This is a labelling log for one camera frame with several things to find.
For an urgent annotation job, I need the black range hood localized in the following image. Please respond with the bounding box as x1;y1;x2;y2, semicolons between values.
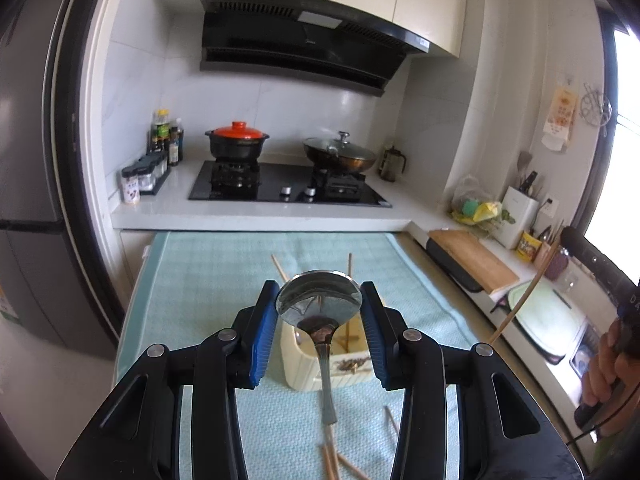
199;0;431;98

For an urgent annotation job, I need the hanging metal trivet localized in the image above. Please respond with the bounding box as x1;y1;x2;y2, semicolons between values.
580;82;613;136

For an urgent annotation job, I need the grey refrigerator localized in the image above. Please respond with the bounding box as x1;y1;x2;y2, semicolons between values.
0;0;126;361

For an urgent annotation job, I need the teal woven towel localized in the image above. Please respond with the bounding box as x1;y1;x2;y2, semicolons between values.
112;230;478;480

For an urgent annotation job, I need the glass french press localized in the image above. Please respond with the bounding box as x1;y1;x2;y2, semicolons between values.
378;144;407;182

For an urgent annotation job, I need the black cable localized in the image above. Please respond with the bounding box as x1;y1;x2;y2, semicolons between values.
564;400;626;448

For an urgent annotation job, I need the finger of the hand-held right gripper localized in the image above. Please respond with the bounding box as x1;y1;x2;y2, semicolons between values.
560;226;640;312

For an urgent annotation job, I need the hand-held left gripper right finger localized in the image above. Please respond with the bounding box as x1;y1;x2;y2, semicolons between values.
360;281;586;480

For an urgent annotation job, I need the hanging paper calendar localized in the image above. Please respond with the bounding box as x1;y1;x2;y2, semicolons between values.
542;85;581;151

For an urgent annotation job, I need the rack of spice jars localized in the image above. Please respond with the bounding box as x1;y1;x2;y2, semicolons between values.
137;152;172;196

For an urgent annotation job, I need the wok with glass lid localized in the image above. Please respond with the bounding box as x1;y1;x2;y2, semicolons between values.
302;131;377;173

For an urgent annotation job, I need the person's right hand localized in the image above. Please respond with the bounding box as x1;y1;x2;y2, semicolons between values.
580;316;640;411

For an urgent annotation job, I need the window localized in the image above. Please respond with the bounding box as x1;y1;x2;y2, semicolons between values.
575;5;640;286

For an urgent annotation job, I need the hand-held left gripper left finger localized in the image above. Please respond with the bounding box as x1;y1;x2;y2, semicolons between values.
52;280;281;480

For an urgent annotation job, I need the metal spoon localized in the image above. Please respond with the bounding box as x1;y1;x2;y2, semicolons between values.
274;269;364;425

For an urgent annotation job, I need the dark sauce bottle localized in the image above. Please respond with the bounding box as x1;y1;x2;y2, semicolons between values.
168;119;185;167

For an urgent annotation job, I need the wooden cutting board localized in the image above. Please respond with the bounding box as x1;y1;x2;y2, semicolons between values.
429;230;521;295

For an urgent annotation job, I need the black tray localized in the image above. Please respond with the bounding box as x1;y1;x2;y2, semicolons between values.
425;237;483;293

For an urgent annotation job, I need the white label spice jar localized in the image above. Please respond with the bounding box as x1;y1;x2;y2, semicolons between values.
121;167;142;205

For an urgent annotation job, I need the green cutting board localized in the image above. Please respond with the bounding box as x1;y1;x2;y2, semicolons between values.
507;280;588;361

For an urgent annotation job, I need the white knife holder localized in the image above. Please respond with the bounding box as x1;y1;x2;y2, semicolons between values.
500;186;541;251

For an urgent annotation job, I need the black pot with red lid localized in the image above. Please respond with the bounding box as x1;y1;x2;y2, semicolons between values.
204;121;271;163

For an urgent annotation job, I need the green label oil bottle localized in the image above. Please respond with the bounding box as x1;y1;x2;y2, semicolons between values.
152;108;172;153

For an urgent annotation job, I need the kitchen sink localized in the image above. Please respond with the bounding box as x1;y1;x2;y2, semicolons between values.
570;330;601;377

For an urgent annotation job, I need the black gas cooktop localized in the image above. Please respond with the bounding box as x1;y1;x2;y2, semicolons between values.
188;160;393;209

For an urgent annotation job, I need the yellow cup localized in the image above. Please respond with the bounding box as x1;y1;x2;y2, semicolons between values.
517;230;542;261

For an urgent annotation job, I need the cream utensil holder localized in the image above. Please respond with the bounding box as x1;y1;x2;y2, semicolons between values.
277;270;376;392

